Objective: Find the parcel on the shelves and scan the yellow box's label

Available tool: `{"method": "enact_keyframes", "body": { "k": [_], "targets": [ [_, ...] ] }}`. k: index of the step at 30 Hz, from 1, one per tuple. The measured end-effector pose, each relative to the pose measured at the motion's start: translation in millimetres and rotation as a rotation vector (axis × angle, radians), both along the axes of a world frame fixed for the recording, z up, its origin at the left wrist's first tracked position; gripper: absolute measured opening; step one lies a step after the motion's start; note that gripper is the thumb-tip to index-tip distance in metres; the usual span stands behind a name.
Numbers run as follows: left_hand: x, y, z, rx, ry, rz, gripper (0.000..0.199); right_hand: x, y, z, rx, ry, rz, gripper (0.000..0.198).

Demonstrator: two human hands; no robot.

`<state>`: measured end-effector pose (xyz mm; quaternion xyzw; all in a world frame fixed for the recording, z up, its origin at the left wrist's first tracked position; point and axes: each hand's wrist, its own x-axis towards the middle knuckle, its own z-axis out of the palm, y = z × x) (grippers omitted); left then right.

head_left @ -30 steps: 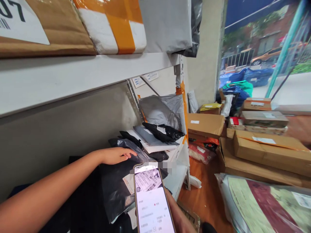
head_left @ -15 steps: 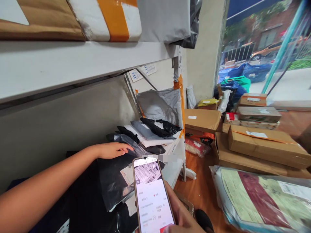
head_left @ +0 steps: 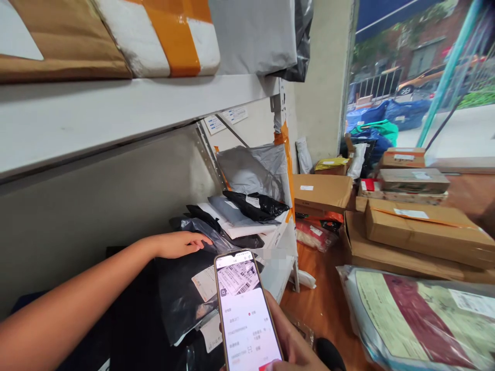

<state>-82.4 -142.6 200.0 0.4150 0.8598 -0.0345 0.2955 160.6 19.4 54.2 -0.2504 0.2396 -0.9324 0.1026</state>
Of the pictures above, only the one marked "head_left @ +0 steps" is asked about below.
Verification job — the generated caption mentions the teal pole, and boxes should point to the teal pole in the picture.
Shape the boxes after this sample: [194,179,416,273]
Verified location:
[417,0,489,148]

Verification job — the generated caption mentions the long cardboard box orange tape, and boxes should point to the long cardboard box orange tape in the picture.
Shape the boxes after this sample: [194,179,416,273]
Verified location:
[365,197,495,271]

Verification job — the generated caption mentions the cardboard box red label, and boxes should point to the cardboard box red label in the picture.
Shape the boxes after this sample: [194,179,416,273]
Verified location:
[380,147,426,170]

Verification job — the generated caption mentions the flat grey poly mailer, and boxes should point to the flat grey poly mailer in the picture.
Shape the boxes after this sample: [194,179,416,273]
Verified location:
[208,0,299,76]

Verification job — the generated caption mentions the white blue label stickers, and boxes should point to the white blue label stickers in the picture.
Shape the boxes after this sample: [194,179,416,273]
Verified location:
[204,106,249,136]

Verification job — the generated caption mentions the metal fence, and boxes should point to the metal fence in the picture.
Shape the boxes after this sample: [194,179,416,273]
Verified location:
[350,67,403,106]

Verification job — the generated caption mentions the blue sacks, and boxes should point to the blue sacks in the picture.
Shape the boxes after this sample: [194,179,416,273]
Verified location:
[345,98,432,134]

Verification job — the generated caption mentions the white foam box orange tape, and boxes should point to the white foam box orange tape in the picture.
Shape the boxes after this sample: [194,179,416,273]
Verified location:
[92,0,221,78]

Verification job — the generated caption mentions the small white mailer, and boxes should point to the small white mailer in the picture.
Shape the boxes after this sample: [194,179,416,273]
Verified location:
[295,268,318,290]

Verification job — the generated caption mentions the person's left fingers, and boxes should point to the person's left fingers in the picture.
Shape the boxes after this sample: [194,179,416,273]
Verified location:
[181,233,214,250]

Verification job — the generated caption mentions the tape-wrapped brown box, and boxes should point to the tape-wrapped brown box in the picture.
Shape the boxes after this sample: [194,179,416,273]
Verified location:
[376,168,452,194]

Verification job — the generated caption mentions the glossy black poly bag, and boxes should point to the glossy black poly bag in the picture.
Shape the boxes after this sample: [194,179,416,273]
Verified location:
[267,0,314,83]

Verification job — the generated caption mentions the large flat cardboard box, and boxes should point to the large flat cardboard box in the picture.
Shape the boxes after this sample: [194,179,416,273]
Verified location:
[343,210,495,285]

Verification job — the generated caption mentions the big black flat parcel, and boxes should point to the big black flat parcel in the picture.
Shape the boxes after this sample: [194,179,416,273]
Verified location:
[58,246,229,371]

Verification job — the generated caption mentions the long white poly bag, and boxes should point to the long white poly bag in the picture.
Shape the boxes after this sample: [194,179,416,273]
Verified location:
[346,143,369,181]

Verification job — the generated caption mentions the smartphone with lit screen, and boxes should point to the smartphone with lit screen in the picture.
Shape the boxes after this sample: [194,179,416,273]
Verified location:
[213,250,285,371]

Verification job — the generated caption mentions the large crumpled grey poly bag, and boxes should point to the large crumpled grey poly bag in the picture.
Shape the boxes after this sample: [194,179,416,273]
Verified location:
[215,143,291,206]

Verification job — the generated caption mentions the black poly mailer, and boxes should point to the black poly mailer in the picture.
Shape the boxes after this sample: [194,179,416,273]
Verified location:
[185,205,266,250]

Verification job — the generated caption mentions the brown paper parcel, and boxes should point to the brown paper parcel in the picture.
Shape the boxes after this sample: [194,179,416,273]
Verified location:
[0,0,134,84]

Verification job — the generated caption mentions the person's right hand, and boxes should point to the person's right hand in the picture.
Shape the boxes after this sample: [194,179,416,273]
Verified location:
[259,290,330,371]

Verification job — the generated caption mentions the small grey flat mailer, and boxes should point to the small grey flat mailer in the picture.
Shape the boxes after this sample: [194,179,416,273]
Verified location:
[207,195,282,227]

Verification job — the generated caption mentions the dark translucent poly bag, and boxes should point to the dark translucent poly bag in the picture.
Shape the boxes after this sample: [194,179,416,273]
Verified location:
[169,216,241,252]

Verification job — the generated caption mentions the floral patterned box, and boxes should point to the floral patterned box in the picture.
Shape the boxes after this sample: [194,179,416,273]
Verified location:
[382,190,450,206]

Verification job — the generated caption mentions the red and white box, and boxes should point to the red and white box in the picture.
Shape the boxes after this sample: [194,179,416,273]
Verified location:
[359,178,384,200]

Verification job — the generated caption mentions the cardboard box small white label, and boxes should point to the cardboard box small white label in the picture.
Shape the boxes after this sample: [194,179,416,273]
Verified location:
[292,174,354,215]

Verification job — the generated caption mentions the black poly bag white label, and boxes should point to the black poly bag white label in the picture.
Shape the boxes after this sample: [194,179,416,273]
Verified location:
[222,190,291,223]

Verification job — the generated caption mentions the red orange snack packet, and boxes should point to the red orange snack packet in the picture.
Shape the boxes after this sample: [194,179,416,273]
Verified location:
[295,210,344,252]

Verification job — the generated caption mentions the white poly mailer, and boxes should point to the white poly mailer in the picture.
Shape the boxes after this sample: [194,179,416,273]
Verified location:
[196,202,288,239]

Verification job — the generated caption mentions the green bag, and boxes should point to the green bag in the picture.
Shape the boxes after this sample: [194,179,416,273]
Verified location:
[350,119,400,142]

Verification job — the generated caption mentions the person's left hand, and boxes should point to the person's left hand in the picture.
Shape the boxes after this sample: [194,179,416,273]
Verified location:
[154,231,214,260]

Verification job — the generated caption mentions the dark blue bag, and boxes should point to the dark blue bag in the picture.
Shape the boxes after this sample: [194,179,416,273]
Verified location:
[350,127,393,165]

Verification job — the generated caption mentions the plastic-wrapped maroon parcel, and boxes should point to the plastic-wrapped maroon parcel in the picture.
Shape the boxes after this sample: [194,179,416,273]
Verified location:
[335,264,495,371]

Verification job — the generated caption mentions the large black parcel with label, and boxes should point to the large black parcel with label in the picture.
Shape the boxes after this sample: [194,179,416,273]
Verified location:
[154,250,268,347]

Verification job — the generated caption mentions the yellow car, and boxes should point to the yellow car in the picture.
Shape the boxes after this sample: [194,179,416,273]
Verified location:
[397,63,480,96]

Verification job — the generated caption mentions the yellow parcel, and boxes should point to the yellow parcel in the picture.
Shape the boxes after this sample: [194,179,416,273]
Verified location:
[313,156,351,173]

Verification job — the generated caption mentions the narrow white mailer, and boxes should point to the narrow white mailer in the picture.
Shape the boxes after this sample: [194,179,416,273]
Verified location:
[295,138,314,175]

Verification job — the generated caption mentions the white metal shelf unit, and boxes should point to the white metal shelf unit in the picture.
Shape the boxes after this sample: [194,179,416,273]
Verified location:
[0,72,301,294]

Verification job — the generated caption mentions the person's right thumb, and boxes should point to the person's right thumb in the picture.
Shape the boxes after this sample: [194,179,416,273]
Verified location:
[259,357,289,371]

